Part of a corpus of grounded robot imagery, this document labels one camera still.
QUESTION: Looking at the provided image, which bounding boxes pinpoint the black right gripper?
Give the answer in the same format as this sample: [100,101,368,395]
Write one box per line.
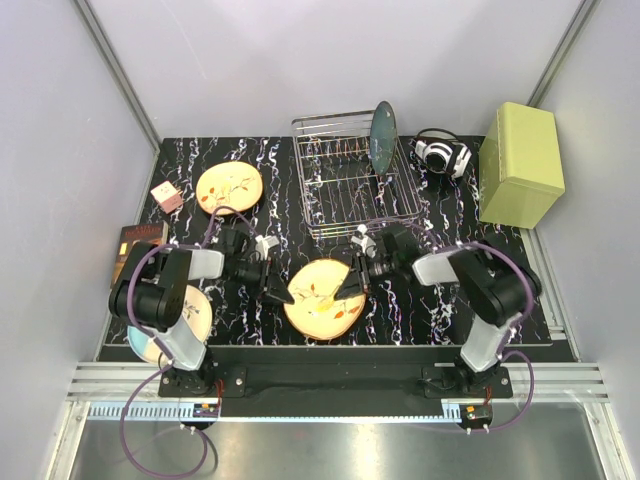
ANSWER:
[334,251,399,302]

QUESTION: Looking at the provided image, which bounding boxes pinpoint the beige leaf pattern plate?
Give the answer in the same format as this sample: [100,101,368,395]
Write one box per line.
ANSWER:
[283,258,366,340]

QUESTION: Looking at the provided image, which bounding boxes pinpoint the blue glazed plate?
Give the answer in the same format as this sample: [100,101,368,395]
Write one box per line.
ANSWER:
[369,101,397,175]

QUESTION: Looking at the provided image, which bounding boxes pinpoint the cream plate with sprig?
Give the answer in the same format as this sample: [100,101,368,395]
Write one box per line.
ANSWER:
[183,285,213,343]

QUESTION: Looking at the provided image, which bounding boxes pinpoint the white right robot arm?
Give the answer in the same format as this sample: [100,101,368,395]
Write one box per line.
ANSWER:
[332,224,542,397]

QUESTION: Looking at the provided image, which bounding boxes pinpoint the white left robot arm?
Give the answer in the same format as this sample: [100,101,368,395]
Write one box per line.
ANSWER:
[109,227,294,396]

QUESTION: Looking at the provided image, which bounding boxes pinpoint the yellow floral plate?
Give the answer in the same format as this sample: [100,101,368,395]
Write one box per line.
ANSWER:
[195,161,264,215]

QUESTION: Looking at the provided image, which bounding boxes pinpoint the dark cover paperback book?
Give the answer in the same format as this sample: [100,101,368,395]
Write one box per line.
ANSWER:
[110,221,169,287]

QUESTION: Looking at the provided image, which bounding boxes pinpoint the pink cube power adapter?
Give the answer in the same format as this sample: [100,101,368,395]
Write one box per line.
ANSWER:
[150,181,183,214]

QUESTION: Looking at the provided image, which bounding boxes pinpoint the light blue plate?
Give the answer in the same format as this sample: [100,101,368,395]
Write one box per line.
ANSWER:
[127,326,167,368]

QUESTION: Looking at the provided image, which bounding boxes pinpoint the white black headphones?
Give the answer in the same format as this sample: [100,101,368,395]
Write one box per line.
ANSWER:
[413,128,473,180]

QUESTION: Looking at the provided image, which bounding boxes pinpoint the green rectangular box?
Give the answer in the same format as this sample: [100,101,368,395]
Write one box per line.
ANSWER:
[479,102,565,229]

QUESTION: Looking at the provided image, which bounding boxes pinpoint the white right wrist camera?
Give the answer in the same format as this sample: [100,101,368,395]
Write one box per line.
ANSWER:
[350,224,377,258]

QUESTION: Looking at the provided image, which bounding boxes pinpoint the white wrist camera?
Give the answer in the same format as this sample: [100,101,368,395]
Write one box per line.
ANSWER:
[254,235,279,260]
[350,224,377,258]

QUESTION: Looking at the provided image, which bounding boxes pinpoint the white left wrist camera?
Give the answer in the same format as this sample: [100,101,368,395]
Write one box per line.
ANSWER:
[254,235,279,260]

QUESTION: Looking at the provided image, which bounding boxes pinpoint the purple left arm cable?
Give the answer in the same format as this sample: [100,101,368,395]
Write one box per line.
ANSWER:
[119,205,266,476]

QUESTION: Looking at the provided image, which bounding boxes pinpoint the metal wire dish rack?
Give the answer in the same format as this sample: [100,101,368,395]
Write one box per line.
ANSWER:
[291,110,422,240]

